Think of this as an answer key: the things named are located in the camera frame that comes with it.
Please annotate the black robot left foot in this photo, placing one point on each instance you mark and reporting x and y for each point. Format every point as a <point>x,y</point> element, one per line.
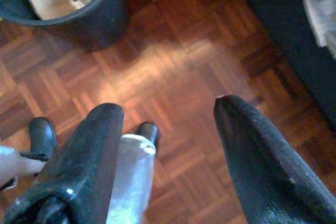
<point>42,132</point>

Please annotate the silver robot leg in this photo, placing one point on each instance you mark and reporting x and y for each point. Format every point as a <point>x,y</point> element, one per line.
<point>131,182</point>
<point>15,161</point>

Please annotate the silver robot left leg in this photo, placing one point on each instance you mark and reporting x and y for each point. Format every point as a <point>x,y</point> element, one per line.
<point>15,161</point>

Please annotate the silver robot right leg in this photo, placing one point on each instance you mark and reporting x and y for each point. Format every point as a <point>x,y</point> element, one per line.
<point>131,182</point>

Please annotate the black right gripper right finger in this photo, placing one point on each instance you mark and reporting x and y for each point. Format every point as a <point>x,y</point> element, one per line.
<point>262,171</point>

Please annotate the bed with beige floral sheet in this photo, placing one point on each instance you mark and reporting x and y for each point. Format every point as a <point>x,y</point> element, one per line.
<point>320,11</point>

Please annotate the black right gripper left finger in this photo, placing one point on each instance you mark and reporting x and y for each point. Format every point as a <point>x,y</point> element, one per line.
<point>86,161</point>

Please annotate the black robot foot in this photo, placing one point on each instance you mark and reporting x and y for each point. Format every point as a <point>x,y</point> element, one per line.
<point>42,132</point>
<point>148,130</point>

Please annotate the black robot right foot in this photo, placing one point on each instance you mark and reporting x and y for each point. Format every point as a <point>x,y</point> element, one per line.
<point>148,130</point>

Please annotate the black round bin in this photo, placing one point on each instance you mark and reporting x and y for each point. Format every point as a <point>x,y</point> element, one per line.
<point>105,19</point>

